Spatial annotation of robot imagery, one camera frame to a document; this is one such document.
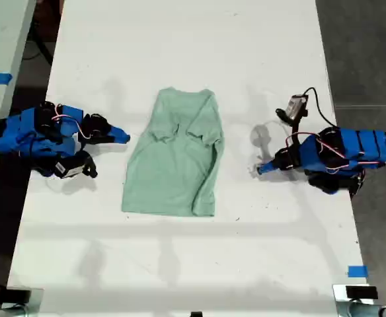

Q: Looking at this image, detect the small black box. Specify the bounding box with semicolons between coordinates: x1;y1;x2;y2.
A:
345;285;379;300

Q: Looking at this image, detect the metal table clamp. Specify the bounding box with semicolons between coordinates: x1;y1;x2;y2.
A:
332;283;383;317
0;287;45;314

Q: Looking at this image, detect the black camera stalk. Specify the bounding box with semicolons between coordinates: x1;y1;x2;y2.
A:
289;116;310;150

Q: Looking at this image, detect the grey black camera box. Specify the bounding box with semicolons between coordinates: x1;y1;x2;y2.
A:
275;94;310;127

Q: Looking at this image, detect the pale green T-shirt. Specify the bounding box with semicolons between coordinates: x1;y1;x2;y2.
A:
120;86;226;218

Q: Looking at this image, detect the black camera cable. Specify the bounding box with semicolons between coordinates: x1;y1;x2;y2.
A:
301;87;338;130

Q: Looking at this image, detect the black camera box white label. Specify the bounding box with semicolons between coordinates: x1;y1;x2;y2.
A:
53;151;98;180

